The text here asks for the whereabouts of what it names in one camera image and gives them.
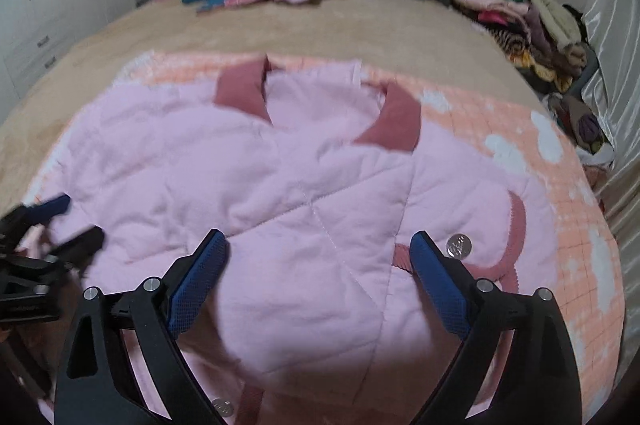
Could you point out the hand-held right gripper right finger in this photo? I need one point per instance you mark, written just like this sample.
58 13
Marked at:
440 285

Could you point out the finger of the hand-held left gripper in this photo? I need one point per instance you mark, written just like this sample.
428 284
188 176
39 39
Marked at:
50 207
80 242

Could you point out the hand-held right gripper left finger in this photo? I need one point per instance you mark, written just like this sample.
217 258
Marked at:
200 280

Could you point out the pink quilted jacket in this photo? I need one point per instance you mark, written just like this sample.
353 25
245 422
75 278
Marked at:
300 205

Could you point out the heap of dark clothes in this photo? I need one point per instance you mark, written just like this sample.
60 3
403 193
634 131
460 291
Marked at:
585 125

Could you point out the pile of folded clothes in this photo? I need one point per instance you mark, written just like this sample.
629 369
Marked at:
525 15

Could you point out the orange plaid cloud blanket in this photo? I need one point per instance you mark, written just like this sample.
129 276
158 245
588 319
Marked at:
575 205

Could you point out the white wardrobe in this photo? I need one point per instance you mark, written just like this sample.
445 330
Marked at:
50 5

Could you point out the beige bed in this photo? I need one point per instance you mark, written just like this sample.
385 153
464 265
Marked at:
325 25

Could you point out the white satin curtain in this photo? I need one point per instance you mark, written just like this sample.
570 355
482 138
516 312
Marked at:
615 55

